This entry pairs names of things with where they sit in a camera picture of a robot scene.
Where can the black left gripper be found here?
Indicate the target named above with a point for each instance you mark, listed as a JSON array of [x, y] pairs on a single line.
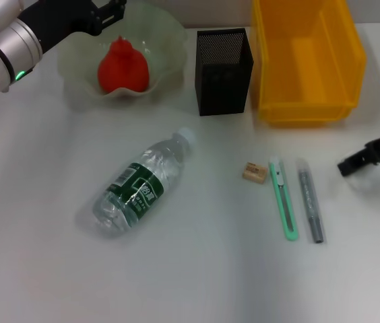
[[62, 20]]

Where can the red-orange toy orange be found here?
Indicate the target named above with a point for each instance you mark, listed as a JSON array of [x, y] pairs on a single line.
[[124, 70]]

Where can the pale green glass fruit plate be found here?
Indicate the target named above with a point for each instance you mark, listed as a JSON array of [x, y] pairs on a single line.
[[163, 50]]

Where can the grey marker pen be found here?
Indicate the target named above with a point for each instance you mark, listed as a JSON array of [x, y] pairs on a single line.
[[309, 202]]

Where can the yellow plastic bin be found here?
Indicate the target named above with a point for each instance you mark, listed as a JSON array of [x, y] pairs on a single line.
[[308, 57]]

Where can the mint green utility knife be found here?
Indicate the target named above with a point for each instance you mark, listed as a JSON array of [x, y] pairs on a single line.
[[284, 198]]

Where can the clear green-label water bottle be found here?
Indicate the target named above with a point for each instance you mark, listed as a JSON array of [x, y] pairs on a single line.
[[136, 188]]

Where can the small beige eraser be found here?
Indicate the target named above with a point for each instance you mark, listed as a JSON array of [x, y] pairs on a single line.
[[254, 172]]

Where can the black mesh pen holder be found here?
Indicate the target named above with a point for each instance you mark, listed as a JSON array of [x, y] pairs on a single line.
[[223, 74]]

